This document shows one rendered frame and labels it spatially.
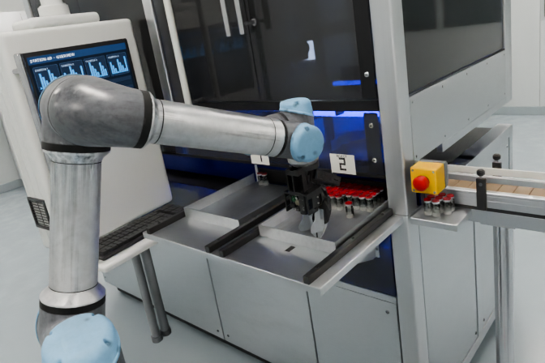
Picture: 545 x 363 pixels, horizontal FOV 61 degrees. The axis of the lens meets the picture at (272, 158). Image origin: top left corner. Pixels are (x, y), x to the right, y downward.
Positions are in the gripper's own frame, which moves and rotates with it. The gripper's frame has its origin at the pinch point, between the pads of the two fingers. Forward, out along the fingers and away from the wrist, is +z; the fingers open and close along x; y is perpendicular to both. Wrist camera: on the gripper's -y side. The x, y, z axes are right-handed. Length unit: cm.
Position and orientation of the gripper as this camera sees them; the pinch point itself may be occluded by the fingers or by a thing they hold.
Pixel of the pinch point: (319, 232)
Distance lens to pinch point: 121.5
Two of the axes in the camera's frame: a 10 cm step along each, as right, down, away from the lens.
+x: 7.5, 0.7, -6.6
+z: 1.5, 9.5, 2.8
